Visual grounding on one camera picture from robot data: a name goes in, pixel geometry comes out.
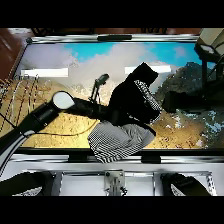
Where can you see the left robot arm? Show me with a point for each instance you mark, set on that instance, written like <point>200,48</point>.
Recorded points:
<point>43,115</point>

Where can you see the black and white checked shirt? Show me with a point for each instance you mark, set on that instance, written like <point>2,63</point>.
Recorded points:
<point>113,143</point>

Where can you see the black garment with white print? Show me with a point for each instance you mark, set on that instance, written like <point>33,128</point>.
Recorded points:
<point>126,100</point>

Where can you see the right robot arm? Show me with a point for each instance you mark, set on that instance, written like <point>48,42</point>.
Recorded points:
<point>209,90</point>

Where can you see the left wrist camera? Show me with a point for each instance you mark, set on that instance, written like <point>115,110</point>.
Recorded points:
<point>101,79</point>

